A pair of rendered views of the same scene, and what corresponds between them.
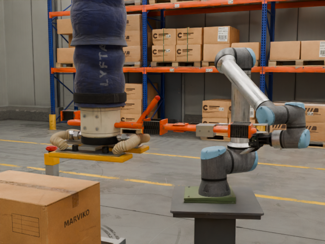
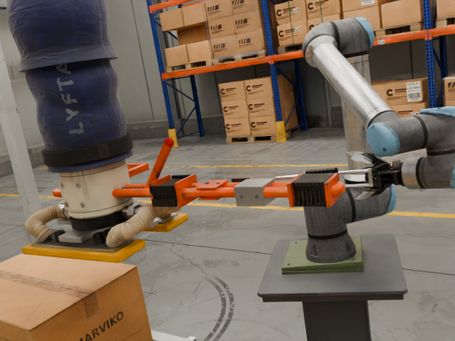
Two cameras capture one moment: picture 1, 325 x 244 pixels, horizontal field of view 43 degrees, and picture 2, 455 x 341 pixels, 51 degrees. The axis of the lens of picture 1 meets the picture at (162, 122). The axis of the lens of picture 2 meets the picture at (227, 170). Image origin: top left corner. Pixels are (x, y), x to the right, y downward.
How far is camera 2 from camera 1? 0.70 m
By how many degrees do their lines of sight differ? 13
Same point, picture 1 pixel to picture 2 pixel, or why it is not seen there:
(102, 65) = (68, 99)
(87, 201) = (116, 300)
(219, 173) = (332, 226)
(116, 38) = (83, 49)
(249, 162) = (381, 203)
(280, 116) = (409, 139)
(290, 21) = not seen: outside the picture
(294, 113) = (438, 128)
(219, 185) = (334, 243)
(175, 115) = (319, 109)
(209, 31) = not seen: outside the picture
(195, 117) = not seen: hidden behind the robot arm
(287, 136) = (429, 169)
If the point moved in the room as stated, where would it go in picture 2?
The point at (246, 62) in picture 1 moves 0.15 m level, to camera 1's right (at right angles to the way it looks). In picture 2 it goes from (357, 42) to (403, 34)
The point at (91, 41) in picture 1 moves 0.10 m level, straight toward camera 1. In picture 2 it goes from (38, 61) to (19, 61)
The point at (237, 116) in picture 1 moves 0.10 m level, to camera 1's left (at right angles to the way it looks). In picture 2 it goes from (353, 133) to (325, 137)
